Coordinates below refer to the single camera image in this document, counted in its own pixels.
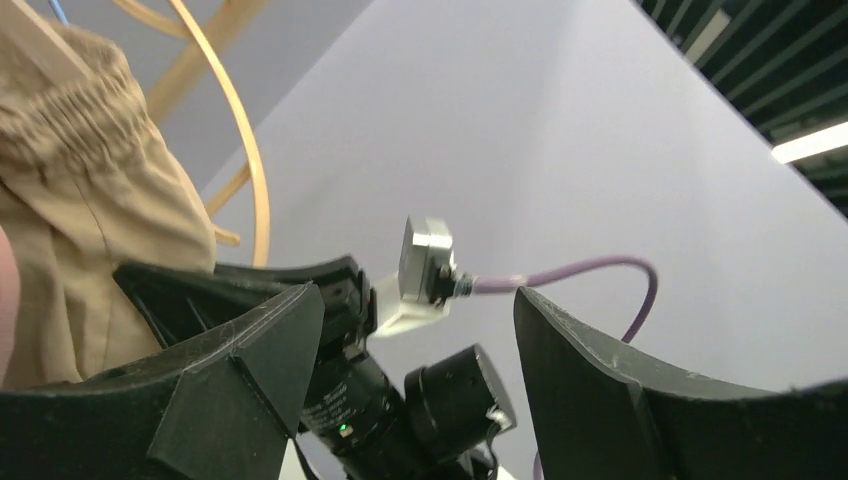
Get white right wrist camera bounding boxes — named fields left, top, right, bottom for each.
left=374, top=217, right=474, bottom=338

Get pink shorts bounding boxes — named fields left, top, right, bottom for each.
left=0, top=229, right=21, bottom=383

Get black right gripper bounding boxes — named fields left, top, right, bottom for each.
left=113, top=255, right=376, bottom=351

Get beige shorts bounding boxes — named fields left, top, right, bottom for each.
left=1, top=25, right=216, bottom=389

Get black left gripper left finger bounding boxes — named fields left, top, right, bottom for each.
left=1, top=285, right=324, bottom=479

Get wooden clothes rack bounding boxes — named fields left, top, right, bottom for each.
left=147, top=0, right=267, bottom=123

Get blue hanger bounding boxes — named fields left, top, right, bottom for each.
left=48, top=0, right=69, bottom=25

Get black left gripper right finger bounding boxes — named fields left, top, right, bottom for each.
left=513, top=288, right=847, bottom=479

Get beige wooden hanger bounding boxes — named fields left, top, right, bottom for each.
left=1, top=0, right=93, bottom=84

